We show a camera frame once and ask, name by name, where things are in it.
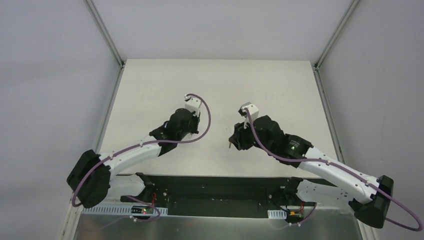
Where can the white cable duct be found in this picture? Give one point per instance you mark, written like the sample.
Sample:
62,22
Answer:
125,210
277,214

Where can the left white cable duct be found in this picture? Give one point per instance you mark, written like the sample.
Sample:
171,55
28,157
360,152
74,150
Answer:
125,210

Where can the aluminium frame rail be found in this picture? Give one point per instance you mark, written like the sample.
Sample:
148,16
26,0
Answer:
333,71
113,77

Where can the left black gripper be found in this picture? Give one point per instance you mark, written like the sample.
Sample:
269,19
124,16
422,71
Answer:
192,122

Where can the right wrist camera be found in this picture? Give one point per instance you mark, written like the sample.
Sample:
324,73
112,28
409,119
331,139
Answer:
250,112

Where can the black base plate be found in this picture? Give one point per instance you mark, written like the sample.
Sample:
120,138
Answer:
215,196

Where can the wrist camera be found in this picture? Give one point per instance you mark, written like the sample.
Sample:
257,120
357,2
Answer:
250,112
193,105

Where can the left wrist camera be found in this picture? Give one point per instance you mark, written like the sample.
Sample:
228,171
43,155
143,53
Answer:
193,105

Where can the left aluminium frame rail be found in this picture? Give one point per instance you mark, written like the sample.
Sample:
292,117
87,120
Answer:
113,77

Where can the right white cable duct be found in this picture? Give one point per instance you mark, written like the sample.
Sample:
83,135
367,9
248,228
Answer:
277,214

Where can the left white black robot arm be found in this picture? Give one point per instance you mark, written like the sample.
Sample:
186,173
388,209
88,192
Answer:
95,176

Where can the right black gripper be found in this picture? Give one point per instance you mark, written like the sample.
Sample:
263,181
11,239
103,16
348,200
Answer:
238,136

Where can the front steel sheet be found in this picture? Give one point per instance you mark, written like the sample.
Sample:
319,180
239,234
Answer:
321,226

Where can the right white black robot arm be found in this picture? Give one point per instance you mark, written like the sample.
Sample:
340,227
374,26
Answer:
348,189

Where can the right aluminium frame rail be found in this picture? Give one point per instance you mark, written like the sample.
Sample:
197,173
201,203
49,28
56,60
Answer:
333,71

